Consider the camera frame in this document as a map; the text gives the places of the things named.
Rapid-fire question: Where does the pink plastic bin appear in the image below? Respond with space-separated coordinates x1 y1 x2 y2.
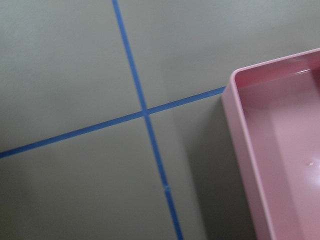
221 48 320 240

